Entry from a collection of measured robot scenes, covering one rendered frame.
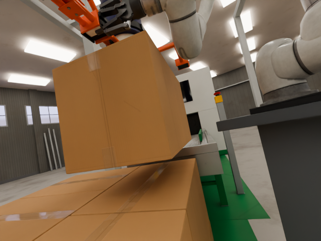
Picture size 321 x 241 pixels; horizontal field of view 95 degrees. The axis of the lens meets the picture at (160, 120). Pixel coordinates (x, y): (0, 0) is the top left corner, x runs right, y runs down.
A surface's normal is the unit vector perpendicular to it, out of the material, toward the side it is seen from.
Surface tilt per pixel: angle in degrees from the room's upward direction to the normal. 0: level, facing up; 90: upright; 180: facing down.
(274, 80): 94
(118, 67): 89
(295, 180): 90
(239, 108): 90
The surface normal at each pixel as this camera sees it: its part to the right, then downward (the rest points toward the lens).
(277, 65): -0.88, 0.12
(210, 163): -0.27, -0.02
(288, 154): -0.58, 0.06
